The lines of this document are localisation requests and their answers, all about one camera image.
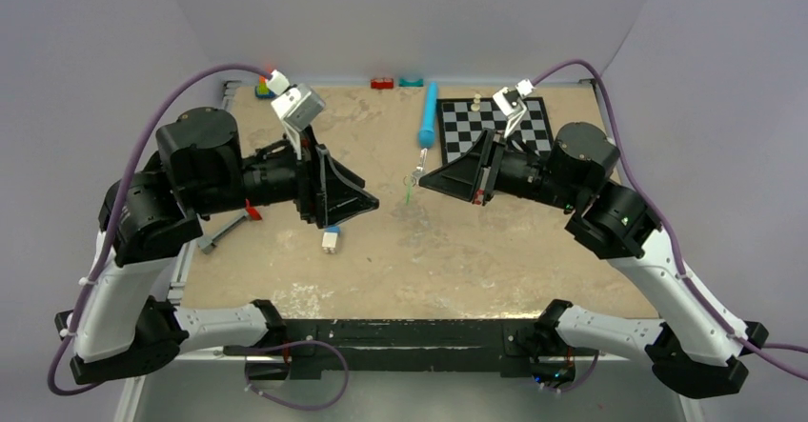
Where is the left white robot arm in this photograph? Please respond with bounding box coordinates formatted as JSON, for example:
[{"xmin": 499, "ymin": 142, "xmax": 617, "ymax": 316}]
[{"xmin": 59, "ymin": 108, "xmax": 379, "ymax": 386}]

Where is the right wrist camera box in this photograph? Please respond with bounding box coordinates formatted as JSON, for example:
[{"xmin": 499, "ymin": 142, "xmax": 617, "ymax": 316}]
[{"xmin": 492, "ymin": 79, "xmax": 535, "ymax": 138}]

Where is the blue orange toy car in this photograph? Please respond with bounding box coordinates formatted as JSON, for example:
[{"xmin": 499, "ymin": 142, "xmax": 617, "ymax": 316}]
[{"xmin": 253, "ymin": 76, "xmax": 275, "ymax": 99}]

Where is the white chess pawn far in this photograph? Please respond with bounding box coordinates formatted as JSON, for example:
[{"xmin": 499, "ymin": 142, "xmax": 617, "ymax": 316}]
[{"xmin": 470, "ymin": 94, "xmax": 481, "ymax": 112}]

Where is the blue cylinder tool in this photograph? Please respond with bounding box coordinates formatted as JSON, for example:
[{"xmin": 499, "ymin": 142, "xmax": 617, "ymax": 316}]
[{"xmin": 417, "ymin": 82, "xmax": 438, "ymax": 149}]

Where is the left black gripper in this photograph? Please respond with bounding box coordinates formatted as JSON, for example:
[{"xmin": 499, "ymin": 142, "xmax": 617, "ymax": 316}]
[{"xmin": 191, "ymin": 120, "xmax": 378, "ymax": 227}]

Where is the red grey toy hammer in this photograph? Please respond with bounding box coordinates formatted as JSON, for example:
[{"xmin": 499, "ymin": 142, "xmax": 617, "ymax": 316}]
[{"xmin": 196, "ymin": 202, "xmax": 263, "ymax": 254}]

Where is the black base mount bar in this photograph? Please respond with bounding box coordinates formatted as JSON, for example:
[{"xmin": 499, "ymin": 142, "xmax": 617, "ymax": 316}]
[{"xmin": 223, "ymin": 319, "xmax": 576, "ymax": 388}]

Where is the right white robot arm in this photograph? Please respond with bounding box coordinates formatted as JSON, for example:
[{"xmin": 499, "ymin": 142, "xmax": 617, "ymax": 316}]
[{"xmin": 418, "ymin": 122, "xmax": 768, "ymax": 399}]

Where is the white blue toy brick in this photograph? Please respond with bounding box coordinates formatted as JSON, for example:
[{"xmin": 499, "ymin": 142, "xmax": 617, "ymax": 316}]
[{"xmin": 321, "ymin": 226, "xmax": 340, "ymax": 254}]

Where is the black white chessboard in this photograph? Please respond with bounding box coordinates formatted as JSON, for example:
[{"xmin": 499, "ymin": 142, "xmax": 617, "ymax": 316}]
[{"xmin": 435, "ymin": 97, "xmax": 554, "ymax": 165}]

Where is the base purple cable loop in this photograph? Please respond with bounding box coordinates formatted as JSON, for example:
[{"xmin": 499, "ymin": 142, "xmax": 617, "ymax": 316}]
[{"xmin": 242, "ymin": 335, "xmax": 351, "ymax": 412}]

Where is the aluminium frame rail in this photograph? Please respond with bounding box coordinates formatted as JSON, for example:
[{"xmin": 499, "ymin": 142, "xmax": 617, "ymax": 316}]
[{"xmin": 113, "ymin": 346, "xmax": 239, "ymax": 421}]

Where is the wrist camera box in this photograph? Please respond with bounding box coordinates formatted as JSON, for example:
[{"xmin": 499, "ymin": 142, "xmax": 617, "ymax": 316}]
[
  {"xmin": 265, "ymin": 70, "xmax": 326, "ymax": 154},
  {"xmin": 492, "ymin": 79, "xmax": 535, "ymax": 138}
]

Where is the red toy brick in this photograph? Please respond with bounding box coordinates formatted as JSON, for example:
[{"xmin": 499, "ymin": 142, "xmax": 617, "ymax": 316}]
[{"xmin": 370, "ymin": 77, "xmax": 395, "ymax": 90}]

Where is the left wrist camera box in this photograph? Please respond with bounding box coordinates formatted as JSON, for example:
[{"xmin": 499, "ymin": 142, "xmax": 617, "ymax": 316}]
[{"xmin": 265, "ymin": 70, "xmax": 326, "ymax": 154}]

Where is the teal toy piece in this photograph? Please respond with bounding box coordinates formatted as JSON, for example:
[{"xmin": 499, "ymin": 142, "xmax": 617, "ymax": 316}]
[{"xmin": 398, "ymin": 76, "xmax": 424, "ymax": 88}]

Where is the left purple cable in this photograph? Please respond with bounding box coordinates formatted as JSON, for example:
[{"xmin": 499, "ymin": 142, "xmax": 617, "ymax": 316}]
[{"xmin": 48, "ymin": 63, "xmax": 273, "ymax": 397}]

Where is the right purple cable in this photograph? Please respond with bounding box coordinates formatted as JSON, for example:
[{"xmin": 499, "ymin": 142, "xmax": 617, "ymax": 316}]
[{"xmin": 531, "ymin": 59, "xmax": 808, "ymax": 383}]

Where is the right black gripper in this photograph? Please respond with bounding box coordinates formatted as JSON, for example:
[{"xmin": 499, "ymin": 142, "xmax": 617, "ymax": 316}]
[{"xmin": 420, "ymin": 127, "xmax": 582, "ymax": 211}]

